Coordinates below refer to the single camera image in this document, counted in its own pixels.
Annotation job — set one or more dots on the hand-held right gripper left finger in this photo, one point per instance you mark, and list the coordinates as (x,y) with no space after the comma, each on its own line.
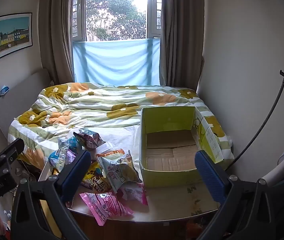
(75,172)

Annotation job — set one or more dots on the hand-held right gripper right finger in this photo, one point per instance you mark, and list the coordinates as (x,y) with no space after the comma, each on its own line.
(209,177)

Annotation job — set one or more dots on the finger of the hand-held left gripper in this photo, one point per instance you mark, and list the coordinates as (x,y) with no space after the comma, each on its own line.
(11,151)

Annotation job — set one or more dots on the purple snack packet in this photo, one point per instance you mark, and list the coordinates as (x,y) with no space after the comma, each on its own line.
(62,158)

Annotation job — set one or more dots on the yellow brown snack packet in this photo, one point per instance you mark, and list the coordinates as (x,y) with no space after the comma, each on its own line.
(95,177)

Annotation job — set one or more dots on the pink striped snack packet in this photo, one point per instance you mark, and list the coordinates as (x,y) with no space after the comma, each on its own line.
(104,205)

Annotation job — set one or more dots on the pale blue-grey snack packet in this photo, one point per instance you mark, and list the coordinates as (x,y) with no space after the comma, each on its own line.
(119,172)

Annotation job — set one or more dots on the yellow cardboard box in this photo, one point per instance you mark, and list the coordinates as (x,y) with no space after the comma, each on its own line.
(169,155)

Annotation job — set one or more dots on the light blue snack packet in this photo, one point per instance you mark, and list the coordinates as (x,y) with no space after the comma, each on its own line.
(69,142)

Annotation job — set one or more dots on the dark maroon snack packet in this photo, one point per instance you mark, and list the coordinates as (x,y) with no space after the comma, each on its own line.
(89,138)

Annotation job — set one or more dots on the orange snack packet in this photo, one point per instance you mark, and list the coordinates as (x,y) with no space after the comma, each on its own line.
(112,152)

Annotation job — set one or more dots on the blue white small item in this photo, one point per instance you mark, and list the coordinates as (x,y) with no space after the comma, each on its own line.
(4,90)

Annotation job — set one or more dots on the grey headboard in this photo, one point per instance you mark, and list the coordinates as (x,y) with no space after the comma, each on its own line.
(19,90)

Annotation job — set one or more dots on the pink white snack packet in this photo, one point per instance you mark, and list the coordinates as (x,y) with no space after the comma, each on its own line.
(134,192)

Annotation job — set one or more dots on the floral quilt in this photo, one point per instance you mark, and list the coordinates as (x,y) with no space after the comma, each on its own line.
(94,107)

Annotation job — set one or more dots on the black curved rod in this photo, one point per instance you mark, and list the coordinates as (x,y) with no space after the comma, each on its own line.
(278,100)

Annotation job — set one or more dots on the light blue cloth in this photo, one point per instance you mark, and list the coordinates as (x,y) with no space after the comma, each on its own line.
(117,60)

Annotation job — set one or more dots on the brown curtain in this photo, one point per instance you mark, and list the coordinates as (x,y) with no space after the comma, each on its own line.
(182,30)
(54,30)

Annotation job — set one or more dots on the window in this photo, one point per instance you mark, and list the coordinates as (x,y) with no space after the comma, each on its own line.
(117,10)

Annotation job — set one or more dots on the framed wall picture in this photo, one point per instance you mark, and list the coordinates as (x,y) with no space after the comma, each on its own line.
(9,37)

